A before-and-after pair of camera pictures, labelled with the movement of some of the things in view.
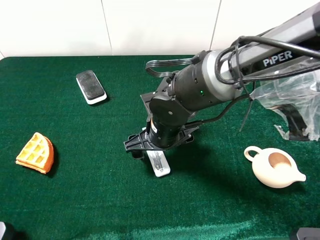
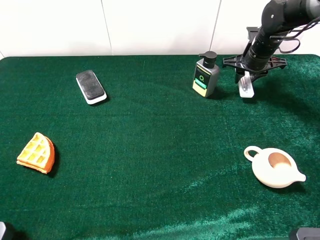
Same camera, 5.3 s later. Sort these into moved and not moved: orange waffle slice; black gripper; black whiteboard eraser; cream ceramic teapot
Moved: black gripper
Not moved: cream ceramic teapot; orange waffle slice; black whiteboard eraser
